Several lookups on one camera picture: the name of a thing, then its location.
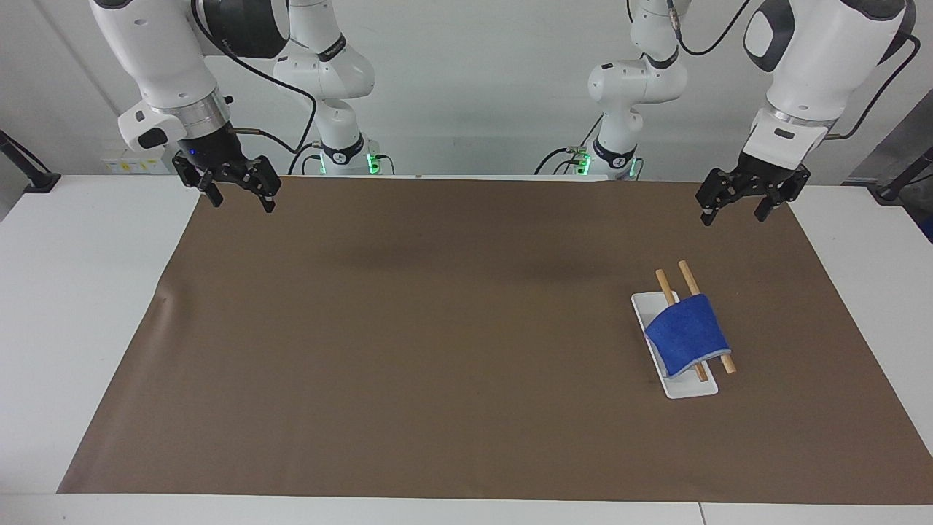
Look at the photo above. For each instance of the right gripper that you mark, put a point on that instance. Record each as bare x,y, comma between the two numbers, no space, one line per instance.
213,149

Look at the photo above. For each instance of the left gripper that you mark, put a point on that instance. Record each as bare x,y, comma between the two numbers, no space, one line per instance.
765,176

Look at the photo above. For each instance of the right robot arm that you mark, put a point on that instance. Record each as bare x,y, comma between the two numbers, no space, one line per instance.
160,51

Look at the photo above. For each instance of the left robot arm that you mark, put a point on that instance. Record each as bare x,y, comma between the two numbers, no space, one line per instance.
809,58

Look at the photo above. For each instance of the blue towel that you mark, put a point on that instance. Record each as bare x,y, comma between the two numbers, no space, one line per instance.
686,334

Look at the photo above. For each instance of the white power strip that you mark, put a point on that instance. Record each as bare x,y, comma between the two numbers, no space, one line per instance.
135,164

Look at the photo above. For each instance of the wooden rod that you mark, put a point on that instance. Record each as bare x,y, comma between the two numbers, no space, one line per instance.
665,286
688,277

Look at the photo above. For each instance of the black stand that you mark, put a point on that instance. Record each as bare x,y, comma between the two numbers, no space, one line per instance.
898,184
33,177

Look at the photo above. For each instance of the white rectangular tray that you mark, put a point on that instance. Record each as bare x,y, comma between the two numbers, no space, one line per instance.
689,389

